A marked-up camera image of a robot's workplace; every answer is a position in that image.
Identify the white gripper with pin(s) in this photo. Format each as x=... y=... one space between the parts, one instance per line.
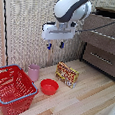
x=57 y=32

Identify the orange-red plastic bowl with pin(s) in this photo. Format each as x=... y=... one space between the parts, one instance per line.
x=49 y=87

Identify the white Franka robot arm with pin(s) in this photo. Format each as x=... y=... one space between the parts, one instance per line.
x=70 y=7

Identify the brown drawer front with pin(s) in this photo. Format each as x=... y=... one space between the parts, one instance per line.
x=102 y=41
x=103 y=66

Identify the dark wooden drawer cabinet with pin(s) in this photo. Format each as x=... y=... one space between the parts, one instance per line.
x=111 y=12

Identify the yellow red food box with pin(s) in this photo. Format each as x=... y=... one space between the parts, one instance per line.
x=67 y=75

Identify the beige woven partition screen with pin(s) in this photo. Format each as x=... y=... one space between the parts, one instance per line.
x=26 y=30

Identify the pink plastic cup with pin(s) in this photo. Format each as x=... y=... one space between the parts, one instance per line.
x=33 y=73

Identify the red plastic shopping basket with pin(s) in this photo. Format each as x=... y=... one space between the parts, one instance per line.
x=10 y=89

